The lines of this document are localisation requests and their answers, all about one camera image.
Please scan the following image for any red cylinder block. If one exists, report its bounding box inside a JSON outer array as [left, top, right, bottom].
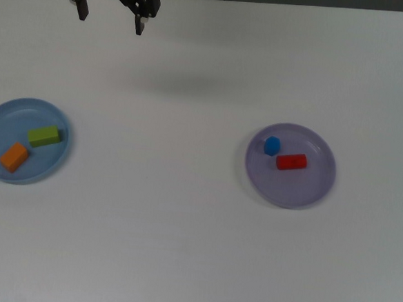
[[275, 152, 308, 173]]

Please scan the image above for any blue plate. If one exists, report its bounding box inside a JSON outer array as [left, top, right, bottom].
[[0, 95, 77, 189]]

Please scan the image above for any orange rectangular block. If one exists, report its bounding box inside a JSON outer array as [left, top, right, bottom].
[[0, 140, 30, 174]]

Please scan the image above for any green rectangular block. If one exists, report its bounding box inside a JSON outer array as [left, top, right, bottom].
[[26, 123, 64, 150]]

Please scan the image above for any blue hexagonal block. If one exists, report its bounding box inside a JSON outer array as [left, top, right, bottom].
[[263, 134, 282, 157]]

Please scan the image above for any purple plate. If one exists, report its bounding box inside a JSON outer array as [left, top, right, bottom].
[[242, 119, 340, 213]]

